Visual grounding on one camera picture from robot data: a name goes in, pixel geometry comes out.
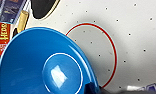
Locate yellow air hockey table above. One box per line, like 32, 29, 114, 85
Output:
0, 0, 156, 94

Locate orange red game box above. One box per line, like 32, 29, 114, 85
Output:
0, 22, 12, 56

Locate colourful board game packet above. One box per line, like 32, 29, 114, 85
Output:
0, 0, 28, 24

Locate black paddle with wooden handle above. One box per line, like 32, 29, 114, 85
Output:
12, 0, 61, 36

